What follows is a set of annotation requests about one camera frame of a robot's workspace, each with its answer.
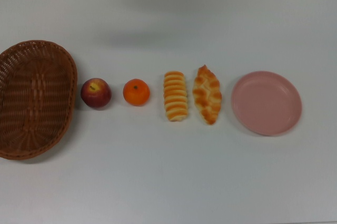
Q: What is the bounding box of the red toy apple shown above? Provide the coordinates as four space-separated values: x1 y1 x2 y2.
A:
80 77 112 110

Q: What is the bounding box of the orange toy tangerine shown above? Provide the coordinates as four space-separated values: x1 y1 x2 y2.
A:
123 78 151 107

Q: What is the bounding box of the striped toy bread roll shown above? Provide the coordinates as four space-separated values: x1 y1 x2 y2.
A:
163 71 189 122

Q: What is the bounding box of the braided toy bread loaf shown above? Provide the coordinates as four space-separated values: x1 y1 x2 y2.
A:
192 64 223 126

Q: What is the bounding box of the brown woven basket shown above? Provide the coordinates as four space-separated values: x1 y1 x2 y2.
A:
0 40 78 160

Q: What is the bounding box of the pink plate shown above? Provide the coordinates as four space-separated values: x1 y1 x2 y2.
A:
231 70 303 137

